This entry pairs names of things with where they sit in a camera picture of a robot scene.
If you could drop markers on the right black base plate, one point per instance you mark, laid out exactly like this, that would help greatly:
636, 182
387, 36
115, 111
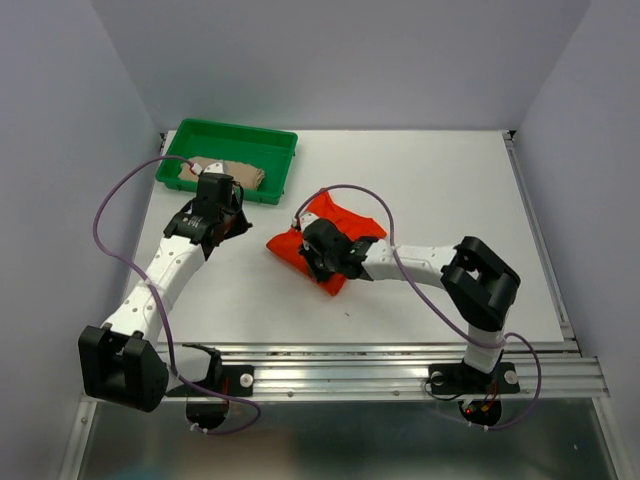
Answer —
460, 379

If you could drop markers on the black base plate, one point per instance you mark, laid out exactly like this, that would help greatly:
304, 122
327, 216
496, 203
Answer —
232, 380
460, 379

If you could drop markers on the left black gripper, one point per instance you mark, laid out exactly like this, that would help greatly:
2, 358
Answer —
240, 227

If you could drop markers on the green plastic tray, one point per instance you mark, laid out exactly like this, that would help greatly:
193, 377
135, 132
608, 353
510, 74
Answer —
269, 150

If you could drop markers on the orange t shirt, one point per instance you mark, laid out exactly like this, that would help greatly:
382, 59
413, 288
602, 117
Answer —
286, 245

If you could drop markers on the beige folded t shirt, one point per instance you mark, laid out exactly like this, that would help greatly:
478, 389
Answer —
242, 174

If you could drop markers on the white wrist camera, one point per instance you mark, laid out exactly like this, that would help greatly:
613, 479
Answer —
216, 167
302, 221

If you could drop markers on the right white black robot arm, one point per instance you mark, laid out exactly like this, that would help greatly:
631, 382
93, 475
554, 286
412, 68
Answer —
480, 284

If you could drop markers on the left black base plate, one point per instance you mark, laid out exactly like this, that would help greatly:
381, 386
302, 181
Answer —
232, 380

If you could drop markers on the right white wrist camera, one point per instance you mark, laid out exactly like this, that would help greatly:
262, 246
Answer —
302, 221

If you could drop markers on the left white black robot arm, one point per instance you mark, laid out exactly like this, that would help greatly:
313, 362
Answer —
119, 360

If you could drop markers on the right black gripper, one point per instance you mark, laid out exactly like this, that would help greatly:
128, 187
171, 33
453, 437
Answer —
306, 250

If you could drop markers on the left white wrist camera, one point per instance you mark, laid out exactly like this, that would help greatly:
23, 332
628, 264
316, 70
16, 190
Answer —
216, 167

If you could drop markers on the aluminium rail frame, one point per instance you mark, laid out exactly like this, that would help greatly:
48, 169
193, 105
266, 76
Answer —
341, 380

